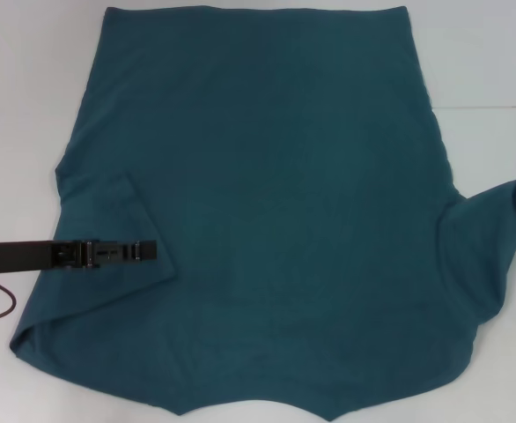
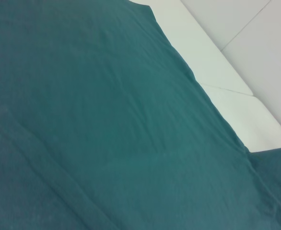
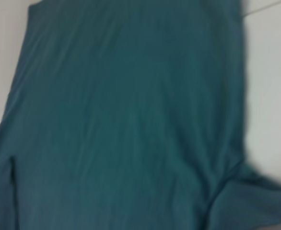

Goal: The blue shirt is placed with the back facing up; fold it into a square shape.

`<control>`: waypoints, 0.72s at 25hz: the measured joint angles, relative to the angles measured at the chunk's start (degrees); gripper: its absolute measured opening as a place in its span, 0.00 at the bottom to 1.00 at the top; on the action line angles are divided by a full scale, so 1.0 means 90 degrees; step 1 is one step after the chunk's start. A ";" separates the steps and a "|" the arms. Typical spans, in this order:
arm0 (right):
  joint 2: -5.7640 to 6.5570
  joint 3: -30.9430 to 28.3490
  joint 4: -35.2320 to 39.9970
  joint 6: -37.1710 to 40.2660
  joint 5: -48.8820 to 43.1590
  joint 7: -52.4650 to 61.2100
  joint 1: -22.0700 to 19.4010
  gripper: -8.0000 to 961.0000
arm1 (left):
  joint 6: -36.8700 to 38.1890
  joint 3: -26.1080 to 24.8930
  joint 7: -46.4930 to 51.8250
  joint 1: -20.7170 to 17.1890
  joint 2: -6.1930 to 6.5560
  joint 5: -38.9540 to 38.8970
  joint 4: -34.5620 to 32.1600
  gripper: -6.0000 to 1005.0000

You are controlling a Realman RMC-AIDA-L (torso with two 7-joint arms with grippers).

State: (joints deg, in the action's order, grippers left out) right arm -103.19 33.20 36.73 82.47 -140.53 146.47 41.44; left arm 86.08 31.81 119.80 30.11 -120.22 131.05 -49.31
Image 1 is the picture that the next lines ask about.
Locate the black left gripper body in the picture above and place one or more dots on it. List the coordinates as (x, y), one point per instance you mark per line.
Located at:
(20, 255)

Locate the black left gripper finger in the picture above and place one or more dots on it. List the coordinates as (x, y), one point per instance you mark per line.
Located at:
(145, 250)

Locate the teal blue t-shirt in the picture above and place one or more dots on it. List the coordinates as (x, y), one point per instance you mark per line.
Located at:
(258, 176)

